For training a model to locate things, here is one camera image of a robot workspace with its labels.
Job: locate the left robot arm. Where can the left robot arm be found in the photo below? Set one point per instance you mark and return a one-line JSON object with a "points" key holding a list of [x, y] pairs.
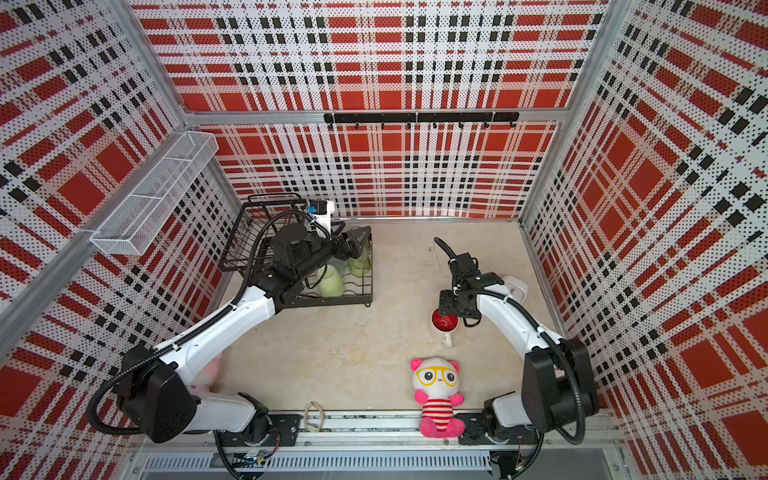
{"points": [[152, 394]]}

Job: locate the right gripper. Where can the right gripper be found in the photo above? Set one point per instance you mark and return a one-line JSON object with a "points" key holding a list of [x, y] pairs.
{"points": [[446, 306]]}

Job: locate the white pink panda plush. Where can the white pink panda plush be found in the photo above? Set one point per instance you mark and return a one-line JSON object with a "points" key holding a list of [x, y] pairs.
{"points": [[436, 383]]}

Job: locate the tall green transparent cup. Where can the tall green transparent cup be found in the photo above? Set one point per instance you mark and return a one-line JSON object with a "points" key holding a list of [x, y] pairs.
{"points": [[361, 266]]}

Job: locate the white mesh wall shelf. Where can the white mesh wall shelf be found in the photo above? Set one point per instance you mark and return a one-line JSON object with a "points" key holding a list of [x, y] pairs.
{"points": [[136, 221]]}

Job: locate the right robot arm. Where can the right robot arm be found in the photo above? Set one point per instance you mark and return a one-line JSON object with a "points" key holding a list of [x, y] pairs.
{"points": [[558, 391]]}

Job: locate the black wire dish rack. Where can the black wire dish rack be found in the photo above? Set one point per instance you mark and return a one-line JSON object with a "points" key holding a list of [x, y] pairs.
{"points": [[259, 249]]}

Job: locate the red and white mug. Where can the red and white mug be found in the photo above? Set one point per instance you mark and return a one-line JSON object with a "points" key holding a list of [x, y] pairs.
{"points": [[443, 327]]}

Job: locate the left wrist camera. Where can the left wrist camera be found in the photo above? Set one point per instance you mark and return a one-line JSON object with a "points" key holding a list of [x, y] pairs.
{"points": [[321, 212]]}

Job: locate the teal translucent cup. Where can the teal translucent cup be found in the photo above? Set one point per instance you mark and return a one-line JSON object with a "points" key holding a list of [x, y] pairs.
{"points": [[340, 266]]}

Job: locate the beige rubber band loop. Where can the beige rubber band loop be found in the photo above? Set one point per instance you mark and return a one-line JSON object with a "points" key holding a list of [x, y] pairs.
{"points": [[313, 417]]}

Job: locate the light green ceramic mug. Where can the light green ceramic mug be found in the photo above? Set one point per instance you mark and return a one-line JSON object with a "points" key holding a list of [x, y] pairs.
{"points": [[331, 284]]}

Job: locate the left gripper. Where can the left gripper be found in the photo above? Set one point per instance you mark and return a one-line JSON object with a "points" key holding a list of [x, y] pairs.
{"points": [[353, 249]]}

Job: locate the pink pig plush toy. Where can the pink pig plush toy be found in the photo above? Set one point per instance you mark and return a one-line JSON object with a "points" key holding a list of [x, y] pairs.
{"points": [[208, 375]]}

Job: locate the black wall hook rail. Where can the black wall hook rail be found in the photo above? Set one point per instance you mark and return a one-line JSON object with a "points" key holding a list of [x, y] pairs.
{"points": [[357, 119]]}

